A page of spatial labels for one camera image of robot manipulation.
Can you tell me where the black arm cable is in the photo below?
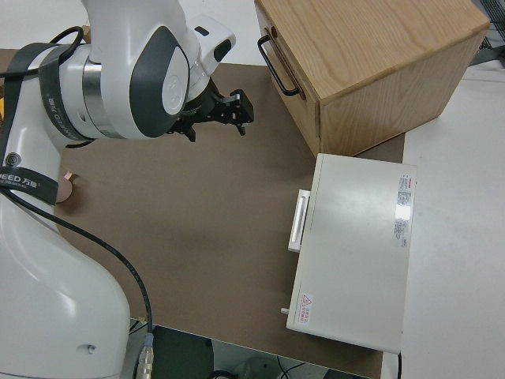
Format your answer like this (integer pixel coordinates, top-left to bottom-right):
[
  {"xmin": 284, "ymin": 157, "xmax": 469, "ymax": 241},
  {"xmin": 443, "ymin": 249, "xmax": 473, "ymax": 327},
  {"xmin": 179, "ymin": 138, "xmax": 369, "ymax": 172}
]
[{"xmin": 0, "ymin": 25, "xmax": 158, "ymax": 379}]

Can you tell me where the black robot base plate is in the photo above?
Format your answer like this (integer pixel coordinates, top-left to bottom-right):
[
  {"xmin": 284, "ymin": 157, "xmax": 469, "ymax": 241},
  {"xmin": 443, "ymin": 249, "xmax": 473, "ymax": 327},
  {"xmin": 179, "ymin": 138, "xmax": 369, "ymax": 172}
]
[{"xmin": 128, "ymin": 323, "xmax": 215, "ymax": 379}]

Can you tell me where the black cabinet handle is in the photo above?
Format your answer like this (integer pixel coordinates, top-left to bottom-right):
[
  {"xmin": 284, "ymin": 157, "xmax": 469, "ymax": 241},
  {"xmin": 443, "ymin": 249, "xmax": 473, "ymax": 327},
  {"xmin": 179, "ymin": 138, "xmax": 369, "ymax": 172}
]
[{"xmin": 256, "ymin": 35, "xmax": 301, "ymax": 97}]

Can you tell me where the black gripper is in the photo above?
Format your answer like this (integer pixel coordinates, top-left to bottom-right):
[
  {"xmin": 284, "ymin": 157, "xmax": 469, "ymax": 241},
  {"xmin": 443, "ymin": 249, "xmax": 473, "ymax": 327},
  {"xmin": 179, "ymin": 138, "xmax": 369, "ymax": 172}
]
[{"xmin": 165, "ymin": 81, "xmax": 256, "ymax": 143}]

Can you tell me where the cream toaster oven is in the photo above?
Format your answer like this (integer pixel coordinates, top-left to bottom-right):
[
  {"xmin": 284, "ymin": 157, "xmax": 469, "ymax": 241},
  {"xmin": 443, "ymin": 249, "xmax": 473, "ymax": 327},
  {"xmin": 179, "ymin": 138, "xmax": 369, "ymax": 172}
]
[{"xmin": 284, "ymin": 152, "xmax": 418, "ymax": 355}]

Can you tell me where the brown table mat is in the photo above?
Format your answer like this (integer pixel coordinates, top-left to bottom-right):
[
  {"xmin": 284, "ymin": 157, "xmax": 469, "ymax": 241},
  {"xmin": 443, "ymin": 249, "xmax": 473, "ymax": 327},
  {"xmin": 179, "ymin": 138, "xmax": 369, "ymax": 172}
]
[{"xmin": 0, "ymin": 47, "xmax": 407, "ymax": 379}]

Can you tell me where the pink mug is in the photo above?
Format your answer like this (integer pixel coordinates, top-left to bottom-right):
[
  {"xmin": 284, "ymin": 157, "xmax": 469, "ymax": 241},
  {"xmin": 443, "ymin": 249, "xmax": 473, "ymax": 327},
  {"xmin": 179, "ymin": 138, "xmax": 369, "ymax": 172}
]
[{"xmin": 54, "ymin": 170, "xmax": 77, "ymax": 203}]

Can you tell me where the wooden cabinet box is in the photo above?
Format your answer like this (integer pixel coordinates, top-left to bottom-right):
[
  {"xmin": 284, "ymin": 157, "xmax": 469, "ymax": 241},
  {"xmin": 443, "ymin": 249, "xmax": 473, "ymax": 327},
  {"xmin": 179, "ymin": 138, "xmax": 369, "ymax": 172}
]
[{"xmin": 254, "ymin": 0, "xmax": 491, "ymax": 158}]

